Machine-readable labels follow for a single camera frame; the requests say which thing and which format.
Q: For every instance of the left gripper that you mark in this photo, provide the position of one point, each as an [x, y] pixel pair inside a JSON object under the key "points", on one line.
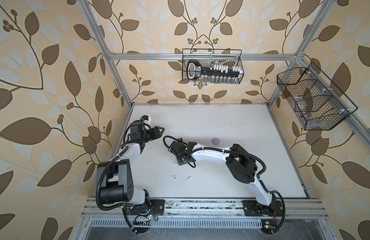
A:
{"points": [[155, 133]]}

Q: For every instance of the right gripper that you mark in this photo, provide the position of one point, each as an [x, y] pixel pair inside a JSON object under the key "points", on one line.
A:
{"points": [[179, 162]]}

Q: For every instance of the purple round charging case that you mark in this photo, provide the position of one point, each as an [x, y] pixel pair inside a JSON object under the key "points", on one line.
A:
{"points": [[216, 141]]}

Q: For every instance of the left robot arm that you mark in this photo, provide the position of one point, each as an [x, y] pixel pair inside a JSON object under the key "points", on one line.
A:
{"points": [[115, 186]]}

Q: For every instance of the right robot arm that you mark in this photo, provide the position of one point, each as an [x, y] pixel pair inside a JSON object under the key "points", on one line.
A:
{"points": [[246, 168]]}

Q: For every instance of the black tool with white bits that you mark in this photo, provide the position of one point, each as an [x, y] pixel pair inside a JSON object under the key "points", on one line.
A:
{"points": [[196, 71]]}

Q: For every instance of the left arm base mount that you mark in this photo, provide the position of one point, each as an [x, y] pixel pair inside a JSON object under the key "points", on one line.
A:
{"points": [[140, 218]]}

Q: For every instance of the black wire basket back wall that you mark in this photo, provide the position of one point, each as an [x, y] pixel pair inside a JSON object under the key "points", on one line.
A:
{"points": [[231, 57]]}

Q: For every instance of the black wire basket wall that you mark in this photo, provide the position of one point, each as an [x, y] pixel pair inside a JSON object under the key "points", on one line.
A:
{"points": [[317, 101], [231, 57]]}

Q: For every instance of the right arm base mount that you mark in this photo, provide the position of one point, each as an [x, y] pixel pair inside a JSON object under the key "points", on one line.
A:
{"points": [[274, 214]]}

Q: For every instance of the aluminium rail front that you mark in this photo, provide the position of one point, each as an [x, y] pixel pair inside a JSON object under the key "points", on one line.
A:
{"points": [[218, 208]]}

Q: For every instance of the black wire basket right wall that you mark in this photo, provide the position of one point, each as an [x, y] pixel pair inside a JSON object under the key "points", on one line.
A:
{"points": [[317, 101]]}

